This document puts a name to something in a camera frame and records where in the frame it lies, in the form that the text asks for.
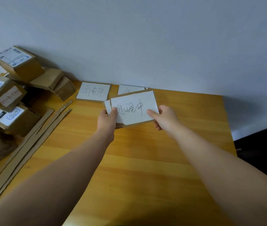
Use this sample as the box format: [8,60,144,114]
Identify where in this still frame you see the person's left hand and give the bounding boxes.
[97,107,118,144]

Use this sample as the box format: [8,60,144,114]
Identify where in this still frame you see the person's right hand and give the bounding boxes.
[146,105,181,137]

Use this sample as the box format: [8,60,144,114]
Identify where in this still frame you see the handwritten white card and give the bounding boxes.
[102,100,112,116]
[76,81,112,103]
[109,90,160,128]
[117,84,148,95]

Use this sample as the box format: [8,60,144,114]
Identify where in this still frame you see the person's right forearm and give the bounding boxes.
[168,123,267,226]

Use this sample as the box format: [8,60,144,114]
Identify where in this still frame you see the person's left forearm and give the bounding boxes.
[0,132,114,226]

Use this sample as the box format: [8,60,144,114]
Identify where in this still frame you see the plain brown cardboard box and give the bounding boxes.
[5,67,65,91]
[53,76,76,101]

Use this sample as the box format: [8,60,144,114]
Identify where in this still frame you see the long brown cardboard strip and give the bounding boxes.
[0,109,55,194]
[0,100,73,206]
[0,109,73,211]

